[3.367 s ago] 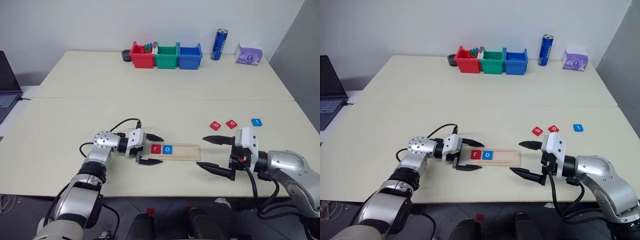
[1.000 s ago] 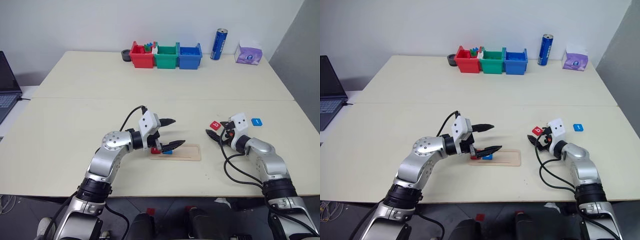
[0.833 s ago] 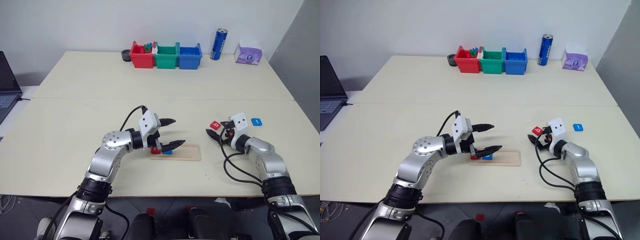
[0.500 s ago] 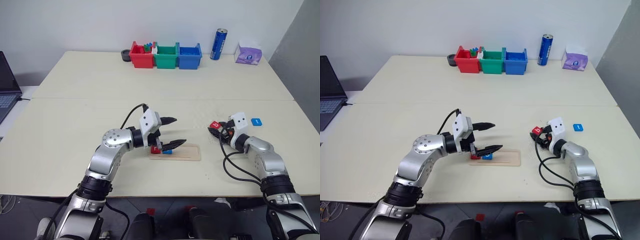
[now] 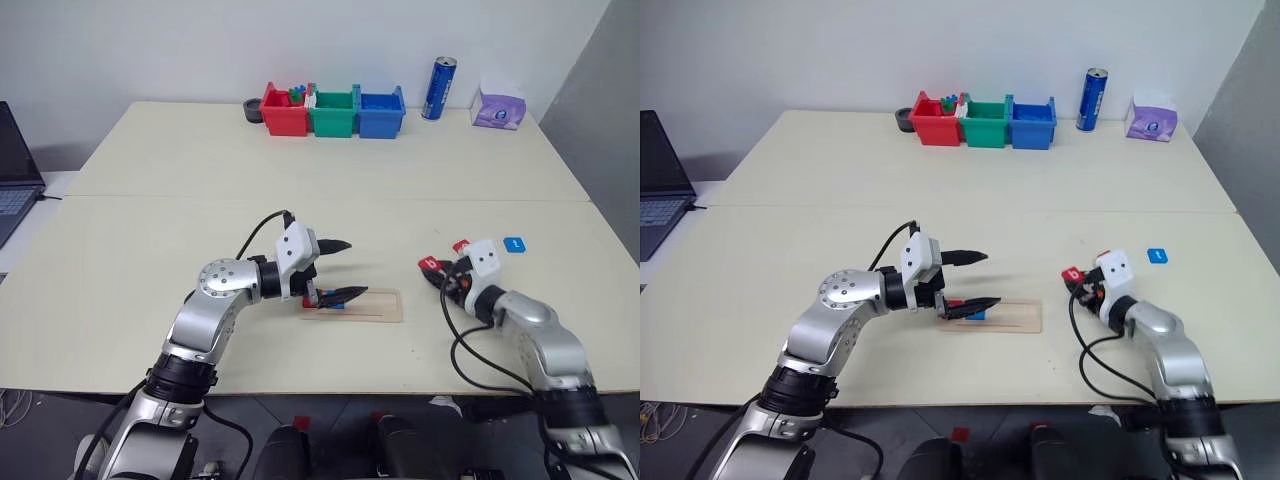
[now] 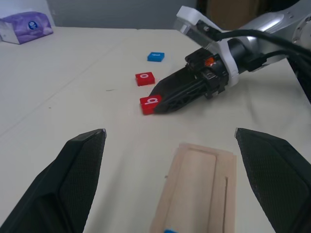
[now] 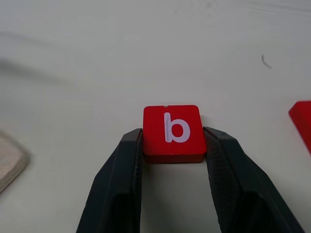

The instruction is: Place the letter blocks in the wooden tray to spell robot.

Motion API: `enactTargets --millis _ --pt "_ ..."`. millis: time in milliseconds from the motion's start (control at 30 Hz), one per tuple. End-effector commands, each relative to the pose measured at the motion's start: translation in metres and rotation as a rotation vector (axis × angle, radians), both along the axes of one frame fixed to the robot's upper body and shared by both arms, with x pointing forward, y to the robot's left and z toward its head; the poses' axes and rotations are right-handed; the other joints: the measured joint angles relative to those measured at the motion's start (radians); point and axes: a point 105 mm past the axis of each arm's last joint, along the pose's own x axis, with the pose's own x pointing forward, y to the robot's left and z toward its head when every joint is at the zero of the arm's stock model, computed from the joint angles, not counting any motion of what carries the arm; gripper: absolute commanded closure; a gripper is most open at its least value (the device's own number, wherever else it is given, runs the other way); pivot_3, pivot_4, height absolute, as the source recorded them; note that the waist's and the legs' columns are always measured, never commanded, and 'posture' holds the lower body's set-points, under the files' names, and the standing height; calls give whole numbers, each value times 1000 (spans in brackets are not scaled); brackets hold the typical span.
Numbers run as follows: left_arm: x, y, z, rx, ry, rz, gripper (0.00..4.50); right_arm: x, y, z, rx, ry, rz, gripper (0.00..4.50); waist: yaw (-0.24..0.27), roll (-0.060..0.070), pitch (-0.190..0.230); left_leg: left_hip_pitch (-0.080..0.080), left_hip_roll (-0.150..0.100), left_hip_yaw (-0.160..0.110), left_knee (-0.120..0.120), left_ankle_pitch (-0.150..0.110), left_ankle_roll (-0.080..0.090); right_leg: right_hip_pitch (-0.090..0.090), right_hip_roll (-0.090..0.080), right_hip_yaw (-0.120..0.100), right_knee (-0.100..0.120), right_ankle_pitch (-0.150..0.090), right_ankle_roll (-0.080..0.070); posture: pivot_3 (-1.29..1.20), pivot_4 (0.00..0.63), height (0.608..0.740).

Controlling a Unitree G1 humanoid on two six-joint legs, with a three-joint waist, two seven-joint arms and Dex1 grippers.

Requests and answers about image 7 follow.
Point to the red letter b block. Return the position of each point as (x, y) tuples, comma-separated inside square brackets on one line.
[(155, 136)]

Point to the light wooden letter tray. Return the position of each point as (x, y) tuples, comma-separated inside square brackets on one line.
[(9, 162)]

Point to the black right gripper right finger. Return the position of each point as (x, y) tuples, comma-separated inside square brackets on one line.
[(243, 199)]

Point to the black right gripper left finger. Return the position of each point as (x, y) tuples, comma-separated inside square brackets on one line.
[(114, 194)]

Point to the red letter o block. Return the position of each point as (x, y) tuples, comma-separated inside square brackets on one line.
[(302, 121)]

